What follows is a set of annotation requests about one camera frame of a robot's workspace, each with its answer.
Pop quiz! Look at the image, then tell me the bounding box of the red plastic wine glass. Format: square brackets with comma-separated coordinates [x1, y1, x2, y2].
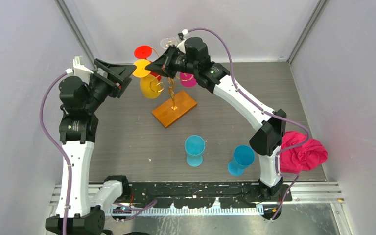
[133, 45, 162, 81]

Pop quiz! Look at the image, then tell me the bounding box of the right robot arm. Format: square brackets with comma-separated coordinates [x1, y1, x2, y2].
[145, 37, 286, 201]

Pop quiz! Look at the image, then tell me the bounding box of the blue wine glass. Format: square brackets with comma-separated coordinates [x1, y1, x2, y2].
[227, 145, 255, 176]
[184, 135, 206, 167]

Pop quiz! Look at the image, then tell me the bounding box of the yellow plastic wine glass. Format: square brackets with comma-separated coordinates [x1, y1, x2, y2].
[133, 59, 163, 99]

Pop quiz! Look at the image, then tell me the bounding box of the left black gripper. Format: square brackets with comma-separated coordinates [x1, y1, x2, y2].
[84, 59, 137, 112]

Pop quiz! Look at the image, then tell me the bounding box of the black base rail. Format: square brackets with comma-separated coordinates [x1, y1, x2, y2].
[116, 181, 288, 209]

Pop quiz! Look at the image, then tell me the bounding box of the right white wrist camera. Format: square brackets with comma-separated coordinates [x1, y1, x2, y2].
[176, 29, 189, 53]

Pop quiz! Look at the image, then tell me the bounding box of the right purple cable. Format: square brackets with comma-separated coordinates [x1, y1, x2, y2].
[186, 27, 311, 221]

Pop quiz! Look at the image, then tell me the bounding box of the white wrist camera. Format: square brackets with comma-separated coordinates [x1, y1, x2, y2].
[66, 56, 94, 84]
[176, 29, 189, 53]

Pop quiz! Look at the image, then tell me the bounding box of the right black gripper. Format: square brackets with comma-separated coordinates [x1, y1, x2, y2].
[145, 45, 197, 79]

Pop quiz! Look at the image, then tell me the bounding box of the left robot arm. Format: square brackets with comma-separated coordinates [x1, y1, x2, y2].
[45, 56, 136, 235]

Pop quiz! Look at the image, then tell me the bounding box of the pink plastic wine glass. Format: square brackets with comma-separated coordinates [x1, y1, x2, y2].
[180, 72, 197, 88]

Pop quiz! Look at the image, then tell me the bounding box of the clear wine glass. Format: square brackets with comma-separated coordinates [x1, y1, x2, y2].
[160, 37, 179, 49]

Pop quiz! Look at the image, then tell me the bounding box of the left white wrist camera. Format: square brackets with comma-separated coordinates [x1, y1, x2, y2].
[66, 56, 94, 84]

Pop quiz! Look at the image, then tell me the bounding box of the pink crumpled cloth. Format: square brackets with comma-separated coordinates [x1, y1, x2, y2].
[280, 131, 328, 174]

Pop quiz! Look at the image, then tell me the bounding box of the gold wire glass rack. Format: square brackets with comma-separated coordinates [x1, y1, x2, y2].
[152, 72, 197, 129]

